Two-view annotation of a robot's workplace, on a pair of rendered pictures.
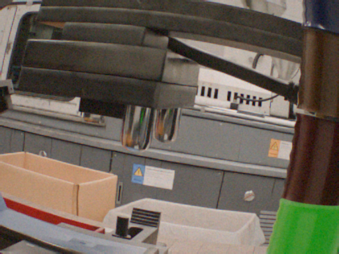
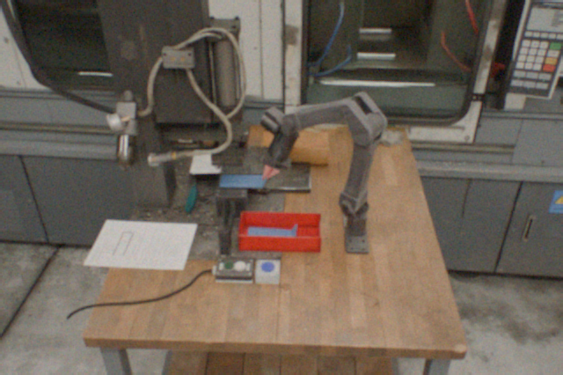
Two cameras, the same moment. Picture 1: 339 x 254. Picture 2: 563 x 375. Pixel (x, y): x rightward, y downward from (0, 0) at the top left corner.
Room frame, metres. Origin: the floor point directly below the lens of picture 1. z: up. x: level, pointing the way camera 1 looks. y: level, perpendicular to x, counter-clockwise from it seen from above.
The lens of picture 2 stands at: (2.10, 0.06, 2.05)
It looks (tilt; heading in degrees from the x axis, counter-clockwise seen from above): 36 degrees down; 175
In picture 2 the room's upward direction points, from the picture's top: 1 degrees counter-clockwise
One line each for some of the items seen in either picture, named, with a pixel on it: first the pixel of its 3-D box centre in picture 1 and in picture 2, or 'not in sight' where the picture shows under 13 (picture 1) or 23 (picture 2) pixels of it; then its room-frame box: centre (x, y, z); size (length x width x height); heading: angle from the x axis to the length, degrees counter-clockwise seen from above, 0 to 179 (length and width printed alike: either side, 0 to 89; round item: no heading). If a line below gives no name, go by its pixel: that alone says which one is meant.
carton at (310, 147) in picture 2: not in sight; (295, 148); (0.30, 0.29, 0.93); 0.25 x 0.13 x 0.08; 82
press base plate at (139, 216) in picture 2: not in sight; (213, 198); (0.53, -0.03, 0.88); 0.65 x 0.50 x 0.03; 172
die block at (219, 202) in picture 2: not in sight; (234, 190); (0.56, 0.05, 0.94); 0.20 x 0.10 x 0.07; 172
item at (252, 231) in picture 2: not in sight; (271, 233); (0.78, 0.16, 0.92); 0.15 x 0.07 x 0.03; 79
